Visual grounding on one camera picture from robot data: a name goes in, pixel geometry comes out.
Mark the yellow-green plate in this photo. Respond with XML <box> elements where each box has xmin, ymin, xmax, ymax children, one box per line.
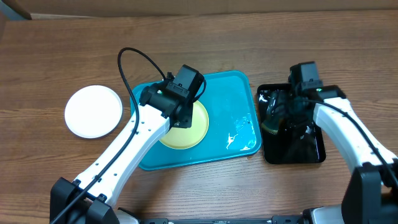
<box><xmin>160</xmin><ymin>101</ymin><xmax>210</xmax><ymax>149</ymax></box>

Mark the teal plastic tray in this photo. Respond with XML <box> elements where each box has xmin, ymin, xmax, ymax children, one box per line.
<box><xmin>139</xmin><ymin>70</ymin><xmax>262</xmax><ymax>170</ymax></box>

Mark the white plate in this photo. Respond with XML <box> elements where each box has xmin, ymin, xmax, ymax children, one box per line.
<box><xmin>64</xmin><ymin>85</ymin><xmax>123</xmax><ymax>139</ymax></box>

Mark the yellow green sponge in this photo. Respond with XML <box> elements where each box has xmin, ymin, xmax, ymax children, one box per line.
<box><xmin>261</xmin><ymin>118</ymin><xmax>279</xmax><ymax>135</ymax></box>

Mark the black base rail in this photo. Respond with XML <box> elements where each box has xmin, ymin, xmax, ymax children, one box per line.
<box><xmin>138</xmin><ymin>215</ymin><xmax>311</xmax><ymax>224</ymax></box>

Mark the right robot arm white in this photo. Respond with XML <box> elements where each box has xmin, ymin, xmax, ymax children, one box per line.
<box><xmin>261</xmin><ymin>84</ymin><xmax>397</xmax><ymax>223</ymax></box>

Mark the black rectangular tray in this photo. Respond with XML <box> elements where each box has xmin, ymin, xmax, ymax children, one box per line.
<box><xmin>257</xmin><ymin>83</ymin><xmax>326</xmax><ymax>164</ymax></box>

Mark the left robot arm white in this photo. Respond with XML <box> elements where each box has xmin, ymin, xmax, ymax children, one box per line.
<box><xmin>50</xmin><ymin>80</ymin><xmax>196</xmax><ymax>223</ymax></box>

